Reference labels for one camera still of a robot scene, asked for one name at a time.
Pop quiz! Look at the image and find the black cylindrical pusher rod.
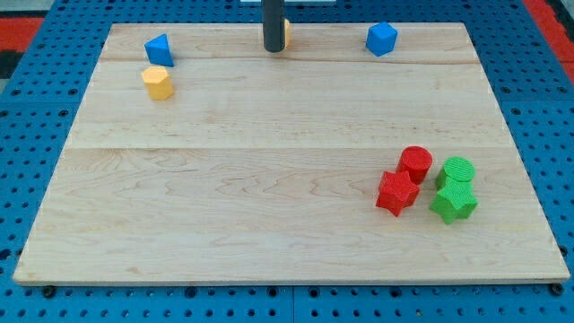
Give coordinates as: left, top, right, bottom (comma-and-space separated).
261, 0, 285, 53

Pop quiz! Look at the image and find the yellow heart block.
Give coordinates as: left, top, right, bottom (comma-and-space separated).
284, 19, 291, 48

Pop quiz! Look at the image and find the blue cube block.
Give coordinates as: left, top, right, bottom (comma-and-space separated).
366, 22, 398, 57

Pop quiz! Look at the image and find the blue triangular prism block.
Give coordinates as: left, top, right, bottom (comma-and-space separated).
144, 34, 174, 67

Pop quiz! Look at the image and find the yellow hexagon block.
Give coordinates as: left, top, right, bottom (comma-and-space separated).
141, 65, 174, 100

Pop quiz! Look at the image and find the wooden board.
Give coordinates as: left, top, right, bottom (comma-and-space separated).
13, 22, 570, 286

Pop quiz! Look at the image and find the red cylinder block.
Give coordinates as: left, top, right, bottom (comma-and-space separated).
396, 146, 433, 185

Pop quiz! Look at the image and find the red star block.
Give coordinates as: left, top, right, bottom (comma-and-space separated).
376, 171, 421, 217

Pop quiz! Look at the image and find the green cylinder block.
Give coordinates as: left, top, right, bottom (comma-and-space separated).
435, 156, 475, 189

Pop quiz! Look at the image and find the green star block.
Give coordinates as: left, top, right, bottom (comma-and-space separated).
430, 177, 478, 224

